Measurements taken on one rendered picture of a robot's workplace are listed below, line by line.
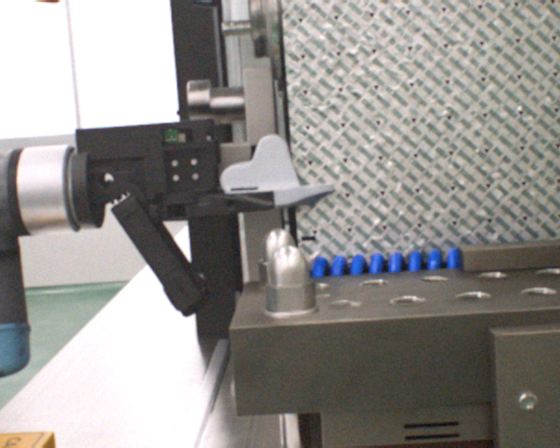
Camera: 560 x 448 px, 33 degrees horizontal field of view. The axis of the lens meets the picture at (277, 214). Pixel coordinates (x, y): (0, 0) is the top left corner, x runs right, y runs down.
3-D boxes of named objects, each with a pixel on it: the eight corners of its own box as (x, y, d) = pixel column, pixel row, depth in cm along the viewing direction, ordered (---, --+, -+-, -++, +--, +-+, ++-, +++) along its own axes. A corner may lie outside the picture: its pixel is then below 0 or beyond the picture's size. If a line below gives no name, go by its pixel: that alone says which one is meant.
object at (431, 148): (301, 277, 80) (285, 59, 78) (578, 259, 79) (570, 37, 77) (301, 278, 80) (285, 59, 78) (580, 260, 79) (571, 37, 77)
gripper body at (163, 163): (214, 119, 75) (64, 130, 75) (222, 225, 76) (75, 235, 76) (222, 118, 83) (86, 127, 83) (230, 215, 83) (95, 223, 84)
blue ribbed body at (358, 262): (312, 294, 80) (309, 254, 79) (567, 278, 79) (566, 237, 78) (312, 302, 76) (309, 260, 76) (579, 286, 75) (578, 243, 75)
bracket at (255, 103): (231, 383, 94) (207, 73, 90) (296, 378, 93) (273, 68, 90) (227, 398, 89) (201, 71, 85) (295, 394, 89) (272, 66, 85)
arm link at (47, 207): (22, 241, 77) (49, 229, 85) (77, 237, 76) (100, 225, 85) (13, 149, 76) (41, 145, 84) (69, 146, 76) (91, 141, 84)
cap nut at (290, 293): (266, 307, 66) (261, 244, 65) (318, 304, 65) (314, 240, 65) (263, 319, 62) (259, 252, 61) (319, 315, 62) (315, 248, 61)
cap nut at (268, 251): (259, 283, 75) (255, 227, 75) (304, 280, 75) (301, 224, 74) (256, 291, 71) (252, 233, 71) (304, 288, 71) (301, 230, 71)
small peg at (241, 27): (221, 33, 85) (223, 39, 86) (252, 30, 85) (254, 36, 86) (221, 18, 85) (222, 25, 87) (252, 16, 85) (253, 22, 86)
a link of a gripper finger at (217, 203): (273, 191, 75) (162, 199, 75) (273, 211, 75) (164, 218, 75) (275, 187, 79) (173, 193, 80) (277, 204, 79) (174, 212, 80)
